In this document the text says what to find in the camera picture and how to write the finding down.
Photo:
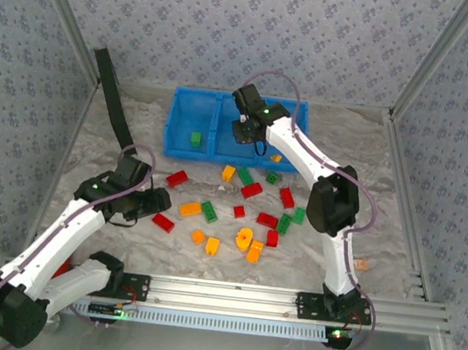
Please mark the aluminium side rail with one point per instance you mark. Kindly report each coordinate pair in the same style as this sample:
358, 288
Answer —
75, 131
405, 194

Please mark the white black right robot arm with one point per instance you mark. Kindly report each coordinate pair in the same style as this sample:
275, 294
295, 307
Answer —
300, 153

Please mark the yellow round lego piece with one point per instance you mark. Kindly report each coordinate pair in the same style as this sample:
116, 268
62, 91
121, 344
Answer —
238, 241

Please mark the yellow small lego brick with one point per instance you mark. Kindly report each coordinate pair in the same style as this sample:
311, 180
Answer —
276, 159
228, 173
212, 246

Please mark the orange small lego brick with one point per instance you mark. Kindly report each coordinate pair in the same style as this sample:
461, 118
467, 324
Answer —
197, 237

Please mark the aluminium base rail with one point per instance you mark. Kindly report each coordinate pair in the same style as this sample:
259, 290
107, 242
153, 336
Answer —
224, 296

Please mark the green long lego brick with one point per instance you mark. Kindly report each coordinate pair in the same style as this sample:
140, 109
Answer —
299, 216
284, 224
245, 176
209, 212

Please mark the orange long lego brick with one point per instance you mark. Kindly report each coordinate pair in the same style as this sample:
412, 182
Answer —
190, 209
255, 252

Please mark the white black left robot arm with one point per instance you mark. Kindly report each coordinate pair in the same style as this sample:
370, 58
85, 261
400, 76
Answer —
48, 242

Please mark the green small lego brick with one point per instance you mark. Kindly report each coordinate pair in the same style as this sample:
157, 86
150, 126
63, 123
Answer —
196, 139
273, 178

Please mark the aluminium frame post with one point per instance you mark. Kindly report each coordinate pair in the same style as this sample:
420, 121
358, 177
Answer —
433, 58
69, 17

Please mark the red small lego brick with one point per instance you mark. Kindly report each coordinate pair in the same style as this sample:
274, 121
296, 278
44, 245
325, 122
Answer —
239, 212
272, 238

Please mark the red long lego brick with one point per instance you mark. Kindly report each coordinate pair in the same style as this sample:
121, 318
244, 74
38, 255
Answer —
177, 178
163, 222
267, 220
251, 191
286, 198

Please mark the small circuit board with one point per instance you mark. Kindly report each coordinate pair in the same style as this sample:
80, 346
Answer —
104, 309
338, 334

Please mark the small brown tag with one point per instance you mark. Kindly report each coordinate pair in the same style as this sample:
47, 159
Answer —
361, 264

